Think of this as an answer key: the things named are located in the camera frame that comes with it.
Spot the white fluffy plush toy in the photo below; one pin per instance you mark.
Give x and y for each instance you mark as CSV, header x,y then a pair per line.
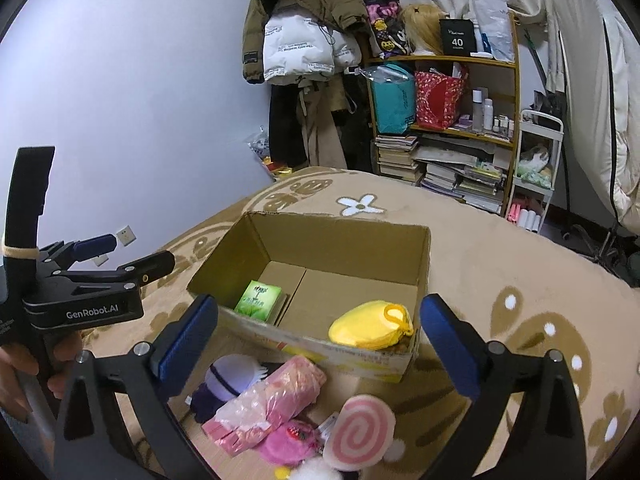
x,y
315,472

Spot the round pink strawberry plush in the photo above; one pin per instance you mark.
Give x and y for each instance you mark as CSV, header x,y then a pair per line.
x,y
290,442

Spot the white trolley cart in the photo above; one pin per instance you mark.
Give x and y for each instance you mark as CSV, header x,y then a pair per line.
x,y
555,125

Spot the white lotion bottle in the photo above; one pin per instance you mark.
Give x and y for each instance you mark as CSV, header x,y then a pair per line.
x,y
478,110

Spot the pink cloth item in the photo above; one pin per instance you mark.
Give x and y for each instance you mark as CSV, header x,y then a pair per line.
x,y
272,400

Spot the red gift bag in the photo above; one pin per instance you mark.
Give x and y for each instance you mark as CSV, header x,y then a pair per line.
x,y
440,100

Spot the white puffer jacket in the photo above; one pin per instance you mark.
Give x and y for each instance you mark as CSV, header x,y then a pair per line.
x,y
295,50

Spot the teal bag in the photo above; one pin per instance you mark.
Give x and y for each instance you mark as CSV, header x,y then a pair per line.
x,y
395,107

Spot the person's left hand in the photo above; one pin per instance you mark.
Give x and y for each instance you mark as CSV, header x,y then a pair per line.
x,y
17,365

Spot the purple plush toy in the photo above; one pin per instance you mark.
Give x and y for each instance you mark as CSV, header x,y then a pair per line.
x,y
222,380

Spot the white plastic bag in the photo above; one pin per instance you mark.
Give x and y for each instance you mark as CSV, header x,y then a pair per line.
x,y
492,15

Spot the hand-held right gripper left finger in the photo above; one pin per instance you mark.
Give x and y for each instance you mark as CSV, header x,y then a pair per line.
x,y
187,340

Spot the blonde wig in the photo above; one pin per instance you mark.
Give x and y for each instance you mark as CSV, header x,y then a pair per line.
x,y
422,27

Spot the beige hanging trousers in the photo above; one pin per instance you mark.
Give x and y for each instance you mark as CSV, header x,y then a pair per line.
x,y
317,125

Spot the clear bag of small items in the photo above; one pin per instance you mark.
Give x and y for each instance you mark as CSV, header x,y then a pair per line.
x,y
261,147

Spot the black hanging garment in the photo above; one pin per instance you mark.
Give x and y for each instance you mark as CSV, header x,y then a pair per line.
x,y
282,125

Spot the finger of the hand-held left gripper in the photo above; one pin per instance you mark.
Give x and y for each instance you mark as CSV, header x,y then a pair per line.
x,y
145,267
92,246

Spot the white wall socket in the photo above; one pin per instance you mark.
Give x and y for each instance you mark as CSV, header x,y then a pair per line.
x,y
126,234
102,260

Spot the untidy pile of books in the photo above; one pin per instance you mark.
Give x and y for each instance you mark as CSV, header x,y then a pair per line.
x,y
465,175

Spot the green tissue pack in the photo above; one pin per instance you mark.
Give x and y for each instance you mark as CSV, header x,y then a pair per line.
x,y
259,301

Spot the black stand legs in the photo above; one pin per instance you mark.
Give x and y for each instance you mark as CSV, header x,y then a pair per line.
x,y
600,250

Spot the brown cardboard box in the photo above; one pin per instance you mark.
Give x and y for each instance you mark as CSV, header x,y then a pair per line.
x,y
350,280

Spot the pink swirl roll plush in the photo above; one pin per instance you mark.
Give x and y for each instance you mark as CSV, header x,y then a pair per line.
x,y
357,432

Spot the yellow plush toy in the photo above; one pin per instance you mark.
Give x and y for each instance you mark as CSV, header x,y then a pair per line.
x,y
367,327

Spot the colourful printed bag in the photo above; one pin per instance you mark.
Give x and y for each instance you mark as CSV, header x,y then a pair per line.
x,y
382,25

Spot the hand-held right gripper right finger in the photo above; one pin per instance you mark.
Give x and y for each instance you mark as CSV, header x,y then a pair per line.
x,y
450,350

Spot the wooden shelf rack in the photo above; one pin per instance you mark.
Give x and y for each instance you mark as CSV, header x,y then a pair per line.
x,y
492,62

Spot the black box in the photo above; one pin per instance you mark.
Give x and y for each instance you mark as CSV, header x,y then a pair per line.
x,y
457,37

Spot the neat stack of books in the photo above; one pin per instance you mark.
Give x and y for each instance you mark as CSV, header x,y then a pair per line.
x,y
395,157

